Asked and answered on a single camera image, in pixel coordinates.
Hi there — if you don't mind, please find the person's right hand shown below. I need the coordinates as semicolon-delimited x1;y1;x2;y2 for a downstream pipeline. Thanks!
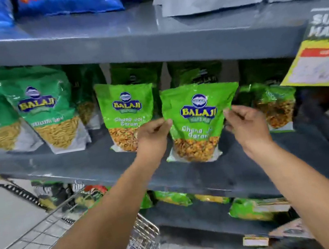
222;100;276;154

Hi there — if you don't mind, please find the person's left hand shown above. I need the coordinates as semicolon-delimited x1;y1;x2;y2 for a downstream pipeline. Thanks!
133;116;179;165

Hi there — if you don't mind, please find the light green snack packet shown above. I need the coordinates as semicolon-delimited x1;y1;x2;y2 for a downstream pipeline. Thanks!
93;75;163;156
155;76;251;169

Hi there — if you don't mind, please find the person's left forearm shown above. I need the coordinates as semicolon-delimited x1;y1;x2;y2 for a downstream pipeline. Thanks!
16;148;180;249

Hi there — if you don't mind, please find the person's right forearm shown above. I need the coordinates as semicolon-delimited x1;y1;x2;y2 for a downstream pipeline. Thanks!
241;127;329;249

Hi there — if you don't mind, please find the dark green mixture packet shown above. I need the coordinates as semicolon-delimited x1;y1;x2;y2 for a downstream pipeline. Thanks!
236;77;303;139

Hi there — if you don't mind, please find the dark green snack packet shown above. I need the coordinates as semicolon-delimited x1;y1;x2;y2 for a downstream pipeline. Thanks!
108;56;169;118
167;54;226;90

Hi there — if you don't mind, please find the flat green snack packet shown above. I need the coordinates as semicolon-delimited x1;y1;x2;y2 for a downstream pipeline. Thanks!
227;190;293;228
154;185;194;211

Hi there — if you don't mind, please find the flat yellow snack packet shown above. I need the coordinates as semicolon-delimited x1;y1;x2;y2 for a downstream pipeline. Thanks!
194;189;232;209

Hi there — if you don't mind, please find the grey metal shelf rack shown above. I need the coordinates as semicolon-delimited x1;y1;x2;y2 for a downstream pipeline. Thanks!
0;0;329;249

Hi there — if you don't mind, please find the red packet in cart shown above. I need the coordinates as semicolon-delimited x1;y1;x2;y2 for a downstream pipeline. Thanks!
83;183;109;202

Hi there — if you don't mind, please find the yellow promotional sign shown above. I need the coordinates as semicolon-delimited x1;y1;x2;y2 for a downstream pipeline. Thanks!
270;6;329;98

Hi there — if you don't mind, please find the yellow shelf price tag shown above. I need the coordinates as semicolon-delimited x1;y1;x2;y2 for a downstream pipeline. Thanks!
242;232;271;249

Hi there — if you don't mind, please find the dark packet in cart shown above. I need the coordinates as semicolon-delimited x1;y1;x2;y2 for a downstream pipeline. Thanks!
31;175;74;213

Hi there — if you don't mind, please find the flat brown packet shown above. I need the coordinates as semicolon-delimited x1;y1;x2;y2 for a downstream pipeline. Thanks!
267;216;314;246

